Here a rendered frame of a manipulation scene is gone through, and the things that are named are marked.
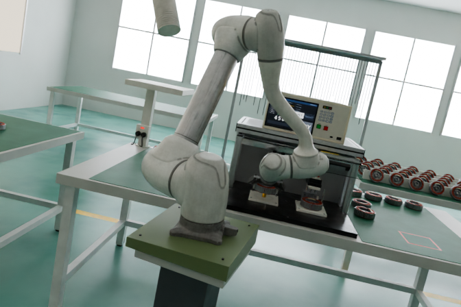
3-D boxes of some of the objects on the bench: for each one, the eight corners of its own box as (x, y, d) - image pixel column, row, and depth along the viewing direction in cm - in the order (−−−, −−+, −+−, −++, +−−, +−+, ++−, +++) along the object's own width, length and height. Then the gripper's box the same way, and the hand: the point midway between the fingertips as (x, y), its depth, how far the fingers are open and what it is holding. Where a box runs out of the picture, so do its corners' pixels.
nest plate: (326, 217, 201) (326, 215, 201) (296, 210, 202) (296, 208, 202) (323, 208, 216) (323, 205, 216) (294, 201, 217) (295, 199, 217)
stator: (322, 213, 203) (324, 205, 202) (300, 207, 204) (302, 201, 203) (320, 206, 214) (322, 199, 213) (299, 201, 215) (300, 194, 214)
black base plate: (356, 238, 186) (357, 234, 186) (219, 207, 191) (219, 202, 191) (340, 207, 232) (341, 203, 232) (230, 182, 238) (230, 179, 237)
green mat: (214, 207, 189) (214, 207, 189) (88, 179, 195) (88, 178, 194) (234, 166, 282) (234, 166, 282) (149, 147, 287) (149, 147, 287)
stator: (355, 216, 219) (357, 210, 219) (351, 210, 230) (353, 203, 230) (376, 221, 218) (378, 214, 218) (371, 214, 229) (373, 208, 229)
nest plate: (277, 206, 203) (278, 204, 203) (247, 199, 204) (248, 197, 204) (277, 198, 218) (278, 195, 218) (250, 192, 219) (250, 189, 219)
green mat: (502, 273, 179) (502, 273, 179) (361, 241, 184) (361, 240, 184) (425, 208, 272) (425, 207, 272) (333, 188, 277) (333, 188, 277)
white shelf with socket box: (170, 162, 256) (183, 90, 250) (113, 150, 259) (125, 78, 253) (182, 153, 291) (194, 89, 284) (132, 142, 294) (143, 79, 287)
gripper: (296, 173, 188) (289, 186, 208) (245, 162, 190) (244, 176, 210) (293, 189, 185) (287, 201, 205) (242, 177, 187) (241, 190, 207)
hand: (265, 188), depth 206 cm, fingers closed on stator, 11 cm apart
